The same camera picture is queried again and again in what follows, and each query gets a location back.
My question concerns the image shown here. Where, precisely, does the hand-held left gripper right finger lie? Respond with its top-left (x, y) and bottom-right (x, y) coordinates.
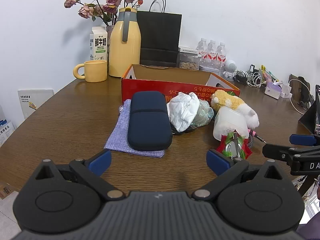
top-left (192, 149), bottom-right (285, 202)

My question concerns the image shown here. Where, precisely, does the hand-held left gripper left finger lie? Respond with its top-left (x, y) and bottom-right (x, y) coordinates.
top-left (35, 150), bottom-right (125, 201)

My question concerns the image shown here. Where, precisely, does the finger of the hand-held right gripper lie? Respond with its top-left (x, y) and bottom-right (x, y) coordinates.
top-left (289, 134), bottom-right (320, 146)
top-left (262, 143), bottom-right (300, 161)

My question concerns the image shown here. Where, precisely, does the red ribbon bow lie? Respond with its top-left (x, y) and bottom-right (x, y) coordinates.
top-left (217, 131), bottom-right (253, 160)

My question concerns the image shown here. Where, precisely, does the purple cloth pouch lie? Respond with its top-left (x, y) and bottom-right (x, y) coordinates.
top-left (104, 99), bottom-right (165, 158)

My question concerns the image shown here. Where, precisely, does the translucent green plastic bag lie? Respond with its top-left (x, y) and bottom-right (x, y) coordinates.
top-left (191, 99), bottom-right (215, 128)

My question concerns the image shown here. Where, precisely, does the white plastic bag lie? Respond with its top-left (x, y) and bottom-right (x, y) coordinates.
top-left (167, 92), bottom-right (201, 133)

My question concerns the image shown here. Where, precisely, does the yellow white alpaca plush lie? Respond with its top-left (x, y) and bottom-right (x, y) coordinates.
top-left (210, 89), bottom-right (260, 130)

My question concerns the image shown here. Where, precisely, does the navy zip case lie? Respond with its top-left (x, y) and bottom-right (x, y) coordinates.
top-left (127, 91), bottom-right (173, 152)

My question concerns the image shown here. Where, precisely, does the red orange cardboard box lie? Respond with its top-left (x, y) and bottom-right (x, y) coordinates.
top-left (122, 64), bottom-right (241, 105)

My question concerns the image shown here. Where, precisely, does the black display stand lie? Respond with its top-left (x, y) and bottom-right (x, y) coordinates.
top-left (297, 85), bottom-right (320, 134)

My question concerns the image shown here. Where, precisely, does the white translucent plastic container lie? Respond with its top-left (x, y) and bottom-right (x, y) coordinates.
top-left (213, 106), bottom-right (250, 140)

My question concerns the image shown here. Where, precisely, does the purple tissue pack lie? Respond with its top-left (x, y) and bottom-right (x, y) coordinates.
top-left (264, 81), bottom-right (284, 99)

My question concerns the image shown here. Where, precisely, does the colourful snack packet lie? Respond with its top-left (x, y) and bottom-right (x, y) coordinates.
top-left (261, 65), bottom-right (279, 83)

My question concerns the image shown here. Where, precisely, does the white flat panel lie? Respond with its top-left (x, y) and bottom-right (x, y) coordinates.
top-left (17, 89), bottom-right (54, 120)

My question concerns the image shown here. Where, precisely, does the yellow ceramic mug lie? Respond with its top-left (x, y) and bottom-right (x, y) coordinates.
top-left (73, 60), bottom-right (108, 82)

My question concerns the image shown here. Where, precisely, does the white robot figure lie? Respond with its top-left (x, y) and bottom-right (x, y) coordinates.
top-left (223, 59), bottom-right (237, 80)

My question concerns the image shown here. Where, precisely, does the small cardboard box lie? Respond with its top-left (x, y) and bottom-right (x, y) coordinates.
top-left (0, 182), bottom-right (13, 200)

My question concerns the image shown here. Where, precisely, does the blue white box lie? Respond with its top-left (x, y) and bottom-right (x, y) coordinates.
top-left (0, 120), bottom-right (13, 148)

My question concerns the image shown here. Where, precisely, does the clear seed container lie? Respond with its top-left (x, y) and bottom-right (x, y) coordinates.
top-left (178, 46), bottom-right (202, 71)

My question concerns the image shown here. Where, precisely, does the yellow thermos jug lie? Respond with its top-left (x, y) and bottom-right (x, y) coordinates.
top-left (108, 7), bottom-right (142, 78)

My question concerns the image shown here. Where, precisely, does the white milk carton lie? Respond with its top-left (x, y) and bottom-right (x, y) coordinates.
top-left (89, 27), bottom-right (108, 62)

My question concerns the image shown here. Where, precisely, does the black paper bag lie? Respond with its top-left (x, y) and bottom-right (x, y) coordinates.
top-left (136, 0), bottom-right (182, 68)

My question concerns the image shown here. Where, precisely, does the pink audio cable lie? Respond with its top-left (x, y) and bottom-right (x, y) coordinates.
top-left (247, 129), bottom-right (267, 148)

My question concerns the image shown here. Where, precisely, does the thin white cable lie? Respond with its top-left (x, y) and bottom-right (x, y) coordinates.
top-left (286, 79), bottom-right (315, 115)

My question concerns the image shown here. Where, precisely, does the white cable bundle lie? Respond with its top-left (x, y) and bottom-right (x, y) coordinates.
top-left (246, 71), bottom-right (263, 88)

